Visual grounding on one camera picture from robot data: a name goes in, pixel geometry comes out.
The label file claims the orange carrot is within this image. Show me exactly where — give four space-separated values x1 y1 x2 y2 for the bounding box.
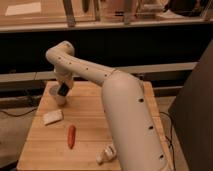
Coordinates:
67 125 76 149

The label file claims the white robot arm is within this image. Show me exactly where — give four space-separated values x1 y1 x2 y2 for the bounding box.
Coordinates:
46 41 173 171

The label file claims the wooden table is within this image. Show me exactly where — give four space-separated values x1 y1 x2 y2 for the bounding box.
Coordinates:
16 80 175 171

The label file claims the black cable on floor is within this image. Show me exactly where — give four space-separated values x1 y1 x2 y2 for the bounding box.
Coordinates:
0 106 38 118

